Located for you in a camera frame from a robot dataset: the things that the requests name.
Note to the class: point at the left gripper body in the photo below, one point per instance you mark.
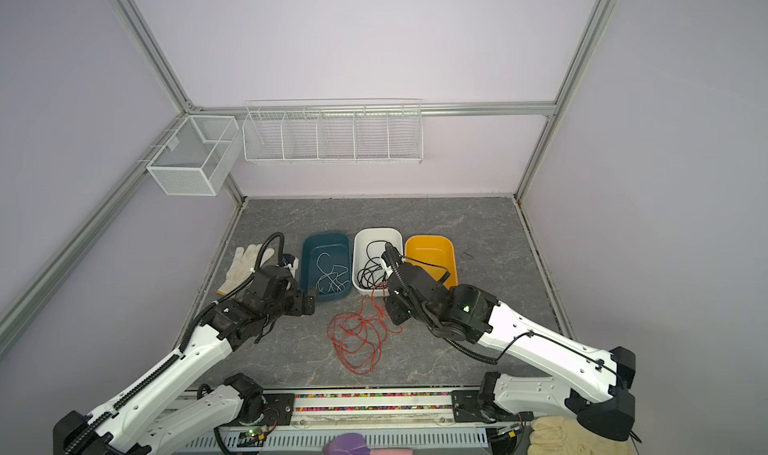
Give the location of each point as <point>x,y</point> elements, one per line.
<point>294,304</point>

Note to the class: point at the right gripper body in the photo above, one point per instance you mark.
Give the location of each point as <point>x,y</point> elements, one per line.
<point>399,311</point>

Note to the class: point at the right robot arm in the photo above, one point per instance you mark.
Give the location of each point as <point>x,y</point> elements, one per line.
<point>591,385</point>

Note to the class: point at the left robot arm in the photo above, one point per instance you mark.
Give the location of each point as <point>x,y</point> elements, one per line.
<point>135,421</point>

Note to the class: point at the white plastic bin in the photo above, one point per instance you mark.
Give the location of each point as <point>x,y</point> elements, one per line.
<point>368,246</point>

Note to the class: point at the yellow plastic bin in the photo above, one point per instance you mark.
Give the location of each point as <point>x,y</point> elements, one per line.
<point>436,254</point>

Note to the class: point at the teal plastic bin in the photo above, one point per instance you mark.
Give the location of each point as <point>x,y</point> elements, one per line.
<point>326,265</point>

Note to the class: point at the white knit glove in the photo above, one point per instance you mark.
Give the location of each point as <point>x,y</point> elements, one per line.
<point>240,269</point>

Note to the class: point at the purple object at base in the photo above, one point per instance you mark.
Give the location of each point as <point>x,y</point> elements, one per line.
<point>355,444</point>

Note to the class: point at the small white mesh basket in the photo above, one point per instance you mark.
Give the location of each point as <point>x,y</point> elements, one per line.
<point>197,156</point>

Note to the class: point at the cream glove at base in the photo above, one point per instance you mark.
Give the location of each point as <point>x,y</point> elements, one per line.
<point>561,435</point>

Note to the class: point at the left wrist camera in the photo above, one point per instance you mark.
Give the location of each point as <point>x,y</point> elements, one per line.
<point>289,262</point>

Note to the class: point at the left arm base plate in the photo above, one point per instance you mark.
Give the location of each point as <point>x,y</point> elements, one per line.
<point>270,409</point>

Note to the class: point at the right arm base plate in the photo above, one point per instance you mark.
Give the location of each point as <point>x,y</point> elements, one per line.
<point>477,406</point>

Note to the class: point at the long white wire basket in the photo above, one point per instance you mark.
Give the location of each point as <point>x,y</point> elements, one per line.
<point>329,131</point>

